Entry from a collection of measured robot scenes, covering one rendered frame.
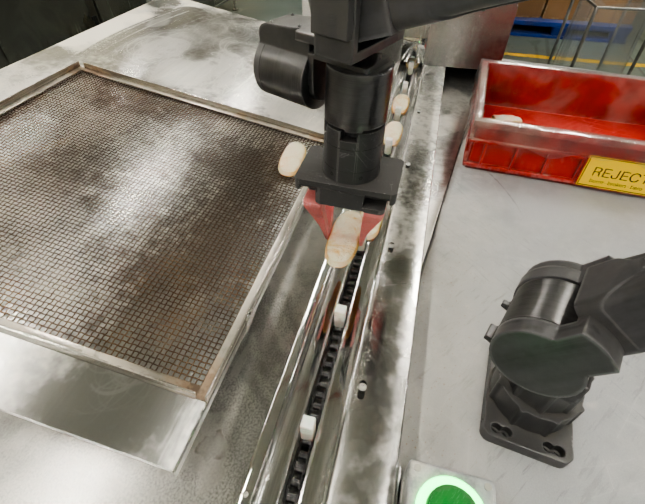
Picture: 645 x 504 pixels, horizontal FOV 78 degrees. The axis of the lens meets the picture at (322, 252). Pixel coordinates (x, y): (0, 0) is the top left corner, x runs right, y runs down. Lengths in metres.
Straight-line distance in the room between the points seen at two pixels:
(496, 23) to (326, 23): 0.89
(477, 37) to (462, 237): 0.63
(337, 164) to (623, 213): 0.59
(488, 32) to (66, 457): 1.15
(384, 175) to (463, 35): 0.81
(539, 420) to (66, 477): 0.47
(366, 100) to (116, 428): 0.36
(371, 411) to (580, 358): 0.19
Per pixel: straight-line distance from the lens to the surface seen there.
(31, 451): 0.55
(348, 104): 0.35
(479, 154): 0.84
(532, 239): 0.72
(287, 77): 0.38
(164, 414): 0.42
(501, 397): 0.48
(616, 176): 0.88
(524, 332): 0.37
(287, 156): 0.67
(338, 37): 0.31
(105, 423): 0.43
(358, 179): 0.39
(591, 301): 0.36
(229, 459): 0.47
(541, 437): 0.50
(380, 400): 0.44
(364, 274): 0.55
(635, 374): 0.62
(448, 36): 1.18
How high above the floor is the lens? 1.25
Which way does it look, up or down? 45 degrees down
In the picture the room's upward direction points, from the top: straight up
